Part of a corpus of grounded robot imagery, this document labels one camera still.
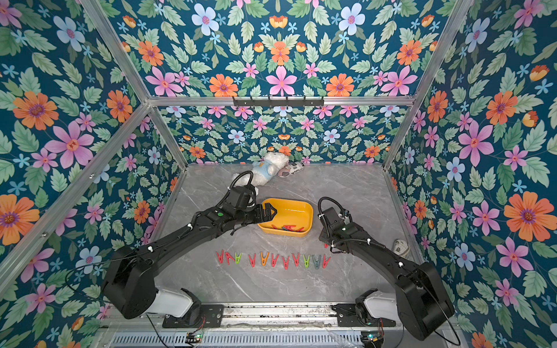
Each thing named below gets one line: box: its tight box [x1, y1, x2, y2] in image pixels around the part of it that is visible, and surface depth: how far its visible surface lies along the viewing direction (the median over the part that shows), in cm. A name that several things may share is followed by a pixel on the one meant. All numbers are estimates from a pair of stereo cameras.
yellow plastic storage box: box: [257, 197, 314, 238], surface depth 98 cm
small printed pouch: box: [277, 161, 305, 178], surface depth 117 cm
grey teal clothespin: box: [311, 254, 322, 270], surface depth 88 cm
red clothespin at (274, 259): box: [270, 253, 280, 269], surface depth 88 cm
